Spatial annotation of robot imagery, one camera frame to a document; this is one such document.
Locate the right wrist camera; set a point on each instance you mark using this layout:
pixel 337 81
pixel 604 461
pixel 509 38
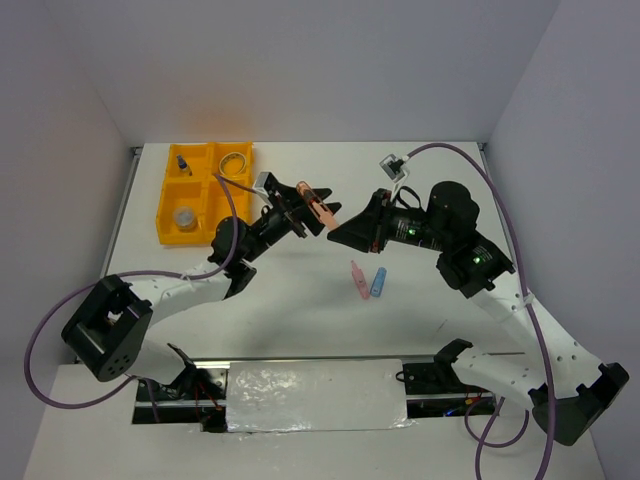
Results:
pixel 397 171

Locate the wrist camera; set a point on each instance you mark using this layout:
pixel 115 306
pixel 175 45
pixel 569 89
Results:
pixel 397 171
pixel 264 184

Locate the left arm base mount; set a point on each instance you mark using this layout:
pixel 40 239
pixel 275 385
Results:
pixel 203 406

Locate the clear orange highlighter cap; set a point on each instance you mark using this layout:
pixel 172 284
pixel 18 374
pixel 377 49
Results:
pixel 311 199

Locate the clear round pin jar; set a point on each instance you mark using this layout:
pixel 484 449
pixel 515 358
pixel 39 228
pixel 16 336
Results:
pixel 185 218

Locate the beige masking tape roll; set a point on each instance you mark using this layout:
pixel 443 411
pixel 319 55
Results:
pixel 232 164

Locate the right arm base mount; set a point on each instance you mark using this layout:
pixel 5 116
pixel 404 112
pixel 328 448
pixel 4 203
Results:
pixel 430 394

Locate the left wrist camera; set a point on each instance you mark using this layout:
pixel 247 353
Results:
pixel 264 184

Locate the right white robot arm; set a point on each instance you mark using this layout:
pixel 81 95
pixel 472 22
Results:
pixel 562 383

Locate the yellow four-compartment tray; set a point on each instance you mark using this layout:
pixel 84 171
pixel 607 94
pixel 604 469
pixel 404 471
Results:
pixel 212 195

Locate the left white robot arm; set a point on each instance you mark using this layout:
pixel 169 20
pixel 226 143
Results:
pixel 108 331

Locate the small purple-capped glue bottle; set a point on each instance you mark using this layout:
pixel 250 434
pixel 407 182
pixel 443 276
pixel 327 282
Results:
pixel 183 166

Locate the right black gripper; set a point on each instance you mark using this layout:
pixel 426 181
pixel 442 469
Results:
pixel 368 228

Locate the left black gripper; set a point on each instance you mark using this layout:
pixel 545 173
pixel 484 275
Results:
pixel 289 205

